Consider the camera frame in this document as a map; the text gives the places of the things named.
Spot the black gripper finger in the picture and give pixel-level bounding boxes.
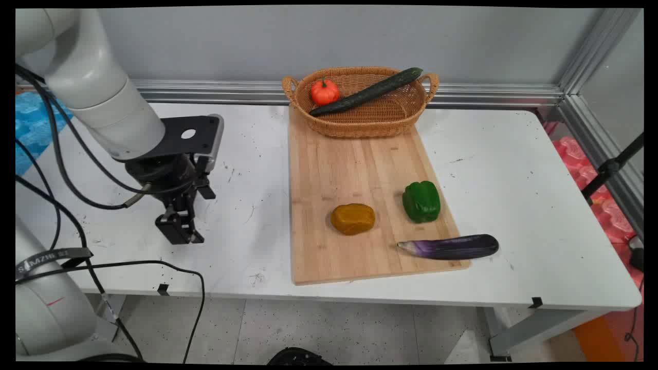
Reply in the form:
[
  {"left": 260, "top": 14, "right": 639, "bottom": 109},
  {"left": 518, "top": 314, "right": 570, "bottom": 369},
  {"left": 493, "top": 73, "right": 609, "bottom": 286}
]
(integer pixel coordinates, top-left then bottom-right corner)
[
  {"left": 155, "top": 205, "right": 195, "bottom": 245},
  {"left": 181, "top": 201, "right": 205, "bottom": 244}
]

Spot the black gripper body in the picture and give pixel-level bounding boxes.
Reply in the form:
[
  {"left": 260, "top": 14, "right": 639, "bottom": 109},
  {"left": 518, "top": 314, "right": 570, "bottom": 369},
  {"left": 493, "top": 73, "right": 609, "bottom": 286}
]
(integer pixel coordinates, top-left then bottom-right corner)
[{"left": 125, "top": 154, "right": 216, "bottom": 211}]

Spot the blue foam sheet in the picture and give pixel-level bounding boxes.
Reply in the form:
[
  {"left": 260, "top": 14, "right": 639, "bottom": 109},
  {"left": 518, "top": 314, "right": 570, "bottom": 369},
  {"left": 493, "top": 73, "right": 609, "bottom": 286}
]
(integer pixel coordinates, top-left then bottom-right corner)
[{"left": 15, "top": 91, "right": 74, "bottom": 176}]

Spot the brown toy potato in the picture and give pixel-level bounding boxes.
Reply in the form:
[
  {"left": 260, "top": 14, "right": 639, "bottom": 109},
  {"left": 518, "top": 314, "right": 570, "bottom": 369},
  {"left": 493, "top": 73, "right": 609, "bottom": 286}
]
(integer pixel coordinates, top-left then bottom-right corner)
[{"left": 331, "top": 203, "right": 376, "bottom": 236}]

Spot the wooden cutting board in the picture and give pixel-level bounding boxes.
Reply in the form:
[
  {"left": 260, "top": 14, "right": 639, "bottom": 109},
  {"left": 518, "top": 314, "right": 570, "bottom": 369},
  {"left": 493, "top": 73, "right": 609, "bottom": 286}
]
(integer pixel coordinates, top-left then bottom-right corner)
[{"left": 288, "top": 105, "right": 471, "bottom": 286}]

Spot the small orange toy pumpkin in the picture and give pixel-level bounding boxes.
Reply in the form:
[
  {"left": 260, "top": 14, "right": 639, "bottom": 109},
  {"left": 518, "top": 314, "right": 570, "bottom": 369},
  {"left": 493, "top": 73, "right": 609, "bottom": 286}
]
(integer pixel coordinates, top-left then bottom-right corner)
[{"left": 310, "top": 77, "right": 340, "bottom": 107}]

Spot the woven wicker basket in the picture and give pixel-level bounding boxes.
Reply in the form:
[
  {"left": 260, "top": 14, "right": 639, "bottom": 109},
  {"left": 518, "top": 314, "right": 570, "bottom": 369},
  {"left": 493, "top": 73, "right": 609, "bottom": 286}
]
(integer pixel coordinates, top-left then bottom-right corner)
[{"left": 282, "top": 66, "right": 440, "bottom": 139}]

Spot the long dark green cucumber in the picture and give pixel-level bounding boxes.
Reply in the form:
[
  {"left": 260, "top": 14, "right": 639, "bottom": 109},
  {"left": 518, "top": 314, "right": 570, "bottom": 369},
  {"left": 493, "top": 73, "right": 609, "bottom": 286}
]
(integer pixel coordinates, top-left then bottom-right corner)
[{"left": 308, "top": 67, "right": 424, "bottom": 117}]

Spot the green toy bell pepper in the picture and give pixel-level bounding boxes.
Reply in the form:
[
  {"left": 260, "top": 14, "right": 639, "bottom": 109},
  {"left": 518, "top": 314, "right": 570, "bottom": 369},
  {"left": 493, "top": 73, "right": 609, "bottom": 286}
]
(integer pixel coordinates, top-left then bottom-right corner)
[{"left": 402, "top": 180, "right": 442, "bottom": 224}]

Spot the purple toy eggplant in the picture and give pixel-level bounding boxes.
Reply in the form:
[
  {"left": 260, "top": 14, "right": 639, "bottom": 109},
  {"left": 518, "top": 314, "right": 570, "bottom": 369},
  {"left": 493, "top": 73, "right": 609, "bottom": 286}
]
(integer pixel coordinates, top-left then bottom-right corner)
[{"left": 396, "top": 234, "right": 500, "bottom": 261}]

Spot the grey table leg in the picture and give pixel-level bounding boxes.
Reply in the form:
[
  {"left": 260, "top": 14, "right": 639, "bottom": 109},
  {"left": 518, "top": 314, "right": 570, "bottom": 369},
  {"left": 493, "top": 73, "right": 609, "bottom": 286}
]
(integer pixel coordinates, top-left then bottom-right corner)
[{"left": 483, "top": 307, "right": 615, "bottom": 362}]

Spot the pink foam sheet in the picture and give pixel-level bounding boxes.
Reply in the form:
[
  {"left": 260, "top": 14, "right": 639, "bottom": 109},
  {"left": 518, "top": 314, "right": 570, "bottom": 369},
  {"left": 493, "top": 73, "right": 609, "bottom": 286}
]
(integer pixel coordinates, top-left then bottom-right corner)
[{"left": 542, "top": 121, "right": 644, "bottom": 288}]

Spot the black tripod stand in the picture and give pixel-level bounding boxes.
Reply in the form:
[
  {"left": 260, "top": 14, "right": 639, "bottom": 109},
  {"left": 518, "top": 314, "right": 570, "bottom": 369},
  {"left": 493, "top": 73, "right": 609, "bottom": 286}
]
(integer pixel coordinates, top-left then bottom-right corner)
[{"left": 581, "top": 133, "right": 644, "bottom": 206}]

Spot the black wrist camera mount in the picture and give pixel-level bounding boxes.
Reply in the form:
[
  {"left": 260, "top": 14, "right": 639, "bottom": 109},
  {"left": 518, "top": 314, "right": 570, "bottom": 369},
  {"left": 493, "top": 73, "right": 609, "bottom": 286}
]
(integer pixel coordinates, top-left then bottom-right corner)
[{"left": 139, "top": 115, "right": 225, "bottom": 161}]

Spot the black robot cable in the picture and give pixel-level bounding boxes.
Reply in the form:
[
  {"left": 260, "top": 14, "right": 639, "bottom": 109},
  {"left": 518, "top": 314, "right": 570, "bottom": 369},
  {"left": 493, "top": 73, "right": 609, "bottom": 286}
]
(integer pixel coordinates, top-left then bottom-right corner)
[{"left": 15, "top": 64, "right": 206, "bottom": 363}]

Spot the black velcro cable strap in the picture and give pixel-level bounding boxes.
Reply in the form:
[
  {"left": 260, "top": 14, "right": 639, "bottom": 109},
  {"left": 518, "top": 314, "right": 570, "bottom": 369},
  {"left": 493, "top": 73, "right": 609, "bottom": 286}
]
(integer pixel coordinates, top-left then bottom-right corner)
[{"left": 15, "top": 247, "right": 94, "bottom": 281}]

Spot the aluminium frame rail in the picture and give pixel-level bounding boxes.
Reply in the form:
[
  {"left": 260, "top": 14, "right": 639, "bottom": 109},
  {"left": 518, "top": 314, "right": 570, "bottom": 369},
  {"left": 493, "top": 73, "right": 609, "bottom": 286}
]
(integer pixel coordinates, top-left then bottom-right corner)
[{"left": 18, "top": 8, "right": 644, "bottom": 237}]

